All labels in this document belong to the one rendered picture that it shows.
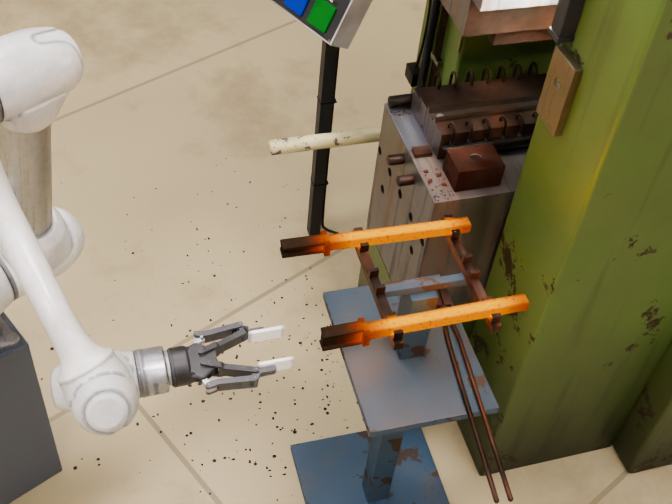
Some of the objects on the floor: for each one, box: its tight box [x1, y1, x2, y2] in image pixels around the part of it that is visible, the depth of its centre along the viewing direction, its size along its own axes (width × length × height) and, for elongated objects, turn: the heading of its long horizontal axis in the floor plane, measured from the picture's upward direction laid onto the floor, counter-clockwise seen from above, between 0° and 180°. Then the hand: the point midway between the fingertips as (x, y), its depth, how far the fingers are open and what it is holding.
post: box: [307, 40, 338, 236], centre depth 295 cm, size 4×4×108 cm
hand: (273, 348), depth 179 cm, fingers open, 7 cm apart
